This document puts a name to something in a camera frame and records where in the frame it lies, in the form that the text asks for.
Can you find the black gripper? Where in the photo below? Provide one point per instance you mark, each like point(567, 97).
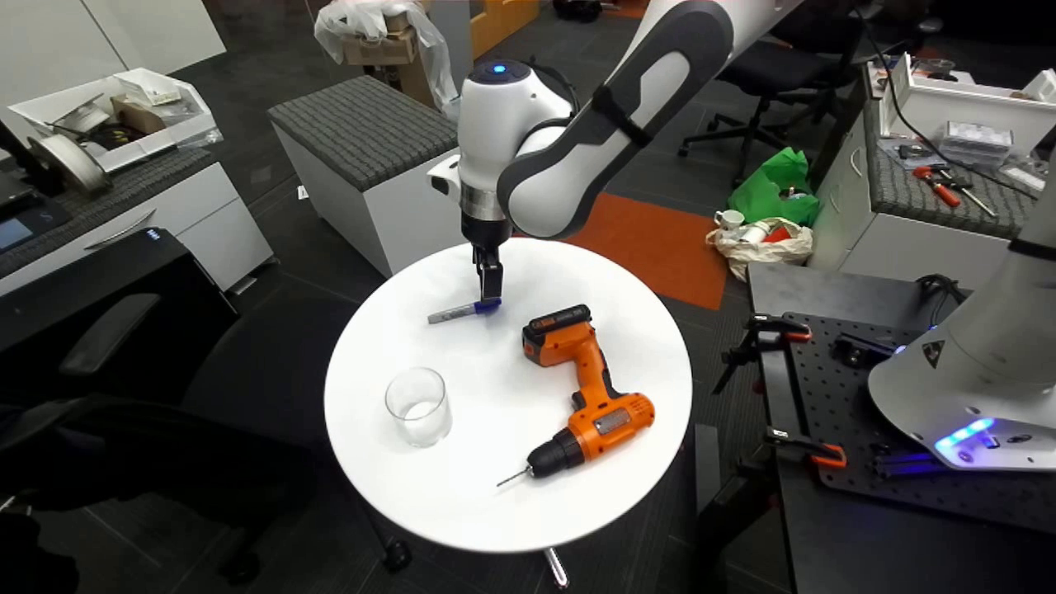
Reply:
point(485, 236)

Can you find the blue pen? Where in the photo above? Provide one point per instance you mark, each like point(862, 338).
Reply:
point(449, 313)

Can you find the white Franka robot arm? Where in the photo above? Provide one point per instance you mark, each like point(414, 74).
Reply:
point(647, 78)

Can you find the clear drinking glass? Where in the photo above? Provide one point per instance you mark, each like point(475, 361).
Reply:
point(418, 407)

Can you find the orange floor mat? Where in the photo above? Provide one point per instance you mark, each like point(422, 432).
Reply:
point(661, 248)

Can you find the brown cardboard box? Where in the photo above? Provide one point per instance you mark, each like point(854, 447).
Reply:
point(500, 22)

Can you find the white plastic bag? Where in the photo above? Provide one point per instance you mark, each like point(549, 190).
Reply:
point(761, 242)

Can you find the crumpled clear plastic bag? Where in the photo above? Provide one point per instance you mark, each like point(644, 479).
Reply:
point(363, 27)

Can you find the orange black clamp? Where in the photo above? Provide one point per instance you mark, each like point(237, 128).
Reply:
point(813, 448)
point(783, 330)

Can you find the green plastic bag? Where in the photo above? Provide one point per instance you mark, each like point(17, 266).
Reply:
point(781, 184)

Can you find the white desk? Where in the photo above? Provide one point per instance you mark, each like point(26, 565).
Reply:
point(165, 215)

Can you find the black office chair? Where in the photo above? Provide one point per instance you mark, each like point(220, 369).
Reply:
point(143, 429)
point(769, 69)

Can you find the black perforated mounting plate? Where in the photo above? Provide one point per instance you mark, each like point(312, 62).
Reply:
point(846, 407)

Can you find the white cabinet grey cushion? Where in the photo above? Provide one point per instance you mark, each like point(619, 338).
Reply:
point(878, 236)

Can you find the open box with clutter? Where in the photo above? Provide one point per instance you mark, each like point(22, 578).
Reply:
point(120, 111)

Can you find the white box of parts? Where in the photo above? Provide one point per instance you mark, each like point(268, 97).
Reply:
point(967, 111)

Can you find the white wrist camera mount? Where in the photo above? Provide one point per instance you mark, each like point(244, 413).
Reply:
point(445, 176)

